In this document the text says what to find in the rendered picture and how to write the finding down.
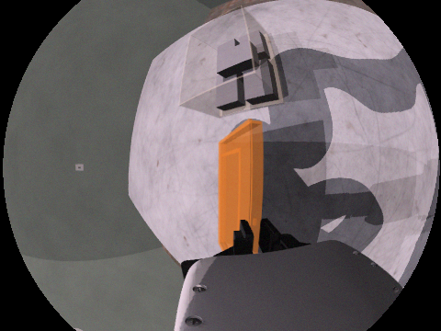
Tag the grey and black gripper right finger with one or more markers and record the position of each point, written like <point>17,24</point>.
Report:
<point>270,239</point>

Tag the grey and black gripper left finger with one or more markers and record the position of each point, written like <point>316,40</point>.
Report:
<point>241,246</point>

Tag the translucent orange box lid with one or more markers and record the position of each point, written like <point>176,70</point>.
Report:
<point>241,174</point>

